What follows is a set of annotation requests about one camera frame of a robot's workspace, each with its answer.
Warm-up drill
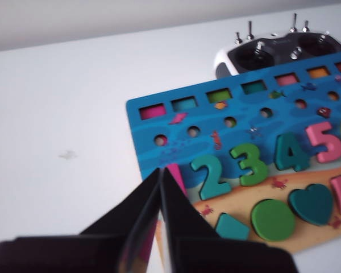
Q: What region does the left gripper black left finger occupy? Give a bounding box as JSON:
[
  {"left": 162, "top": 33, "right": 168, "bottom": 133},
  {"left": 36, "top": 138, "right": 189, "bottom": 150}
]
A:
[{"left": 0, "top": 167, "right": 163, "bottom": 273}]

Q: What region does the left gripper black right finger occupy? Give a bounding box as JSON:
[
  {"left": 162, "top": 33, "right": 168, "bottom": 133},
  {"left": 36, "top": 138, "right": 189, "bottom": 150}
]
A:
[{"left": 160, "top": 167, "right": 300, "bottom": 273}]

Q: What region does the teal trapezoid shape piece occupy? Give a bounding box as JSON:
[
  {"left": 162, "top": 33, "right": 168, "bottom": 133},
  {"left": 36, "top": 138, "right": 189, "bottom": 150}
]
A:
[{"left": 215, "top": 213, "right": 251, "bottom": 241}]

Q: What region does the teal number two piece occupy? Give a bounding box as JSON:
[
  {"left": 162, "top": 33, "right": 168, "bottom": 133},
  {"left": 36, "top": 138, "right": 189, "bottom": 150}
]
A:
[{"left": 190, "top": 155, "right": 232, "bottom": 201}]

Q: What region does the green circle shape piece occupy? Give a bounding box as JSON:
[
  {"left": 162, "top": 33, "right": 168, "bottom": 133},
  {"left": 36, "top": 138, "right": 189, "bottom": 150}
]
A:
[{"left": 251, "top": 198, "right": 297, "bottom": 243}]

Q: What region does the pink number one piece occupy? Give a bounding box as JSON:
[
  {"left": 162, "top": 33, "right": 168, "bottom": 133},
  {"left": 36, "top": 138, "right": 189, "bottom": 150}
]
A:
[{"left": 169, "top": 163, "right": 188, "bottom": 197}]

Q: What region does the green number three piece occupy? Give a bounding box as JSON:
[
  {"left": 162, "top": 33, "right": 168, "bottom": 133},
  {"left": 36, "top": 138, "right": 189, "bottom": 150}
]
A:
[{"left": 229, "top": 143, "right": 269, "bottom": 188}]

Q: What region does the dark teal heart piece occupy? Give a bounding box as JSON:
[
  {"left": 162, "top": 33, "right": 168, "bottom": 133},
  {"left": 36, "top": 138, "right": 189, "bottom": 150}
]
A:
[{"left": 289, "top": 184, "right": 335, "bottom": 227}]

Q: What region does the blue wooden number puzzle board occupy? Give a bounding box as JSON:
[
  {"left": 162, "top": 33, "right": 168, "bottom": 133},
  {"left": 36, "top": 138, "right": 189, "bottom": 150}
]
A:
[{"left": 126, "top": 50, "right": 341, "bottom": 254}]

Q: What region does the dark teal number four piece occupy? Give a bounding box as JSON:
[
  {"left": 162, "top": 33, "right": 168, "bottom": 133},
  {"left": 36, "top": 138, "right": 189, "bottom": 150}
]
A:
[{"left": 275, "top": 133, "right": 311, "bottom": 172}]

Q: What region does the pink number five piece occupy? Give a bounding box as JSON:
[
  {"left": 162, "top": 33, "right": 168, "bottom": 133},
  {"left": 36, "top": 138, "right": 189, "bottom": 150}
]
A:
[{"left": 305, "top": 121, "right": 341, "bottom": 164}]

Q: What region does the black white RC transmitter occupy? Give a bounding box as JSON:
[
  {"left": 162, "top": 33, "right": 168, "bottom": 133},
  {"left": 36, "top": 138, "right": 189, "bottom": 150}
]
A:
[{"left": 214, "top": 13, "right": 341, "bottom": 79}]

